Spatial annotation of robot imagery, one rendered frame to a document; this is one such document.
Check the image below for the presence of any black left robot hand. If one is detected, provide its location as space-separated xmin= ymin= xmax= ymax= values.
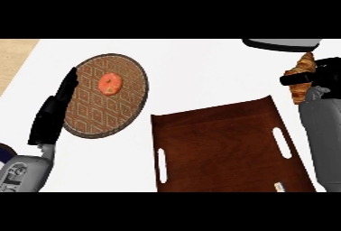
xmin=26 ymin=67 xmax=79 ymax=146

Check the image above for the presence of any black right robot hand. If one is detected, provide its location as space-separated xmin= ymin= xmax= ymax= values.
xmin=278 ymin=57 xmax=341 ymax=100

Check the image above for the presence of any golden brown croissant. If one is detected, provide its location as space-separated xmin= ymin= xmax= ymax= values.
xmin=283 ymin=51 xmax=318 ymax=106

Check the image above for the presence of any dark brown wooden tray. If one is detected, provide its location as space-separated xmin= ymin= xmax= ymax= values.
xmin=149 ymin=95 xmax=317 ymax=193

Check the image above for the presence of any round brown woven placemat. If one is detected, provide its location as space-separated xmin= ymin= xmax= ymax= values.
xmin=61 ymin=52 xmax=150 ymax=140

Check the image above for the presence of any dark blue round object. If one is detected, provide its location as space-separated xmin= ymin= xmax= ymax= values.
xmin=0 ymin=143 xmax=19 ymax=165

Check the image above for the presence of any round orange cookie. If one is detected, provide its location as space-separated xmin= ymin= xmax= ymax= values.
xmin=97 ymin=72 xmax=123 ymax=97

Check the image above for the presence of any pale wooden board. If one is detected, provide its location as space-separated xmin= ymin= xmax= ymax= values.
xmin=0 ymin=39 xmax=41 ymax=97

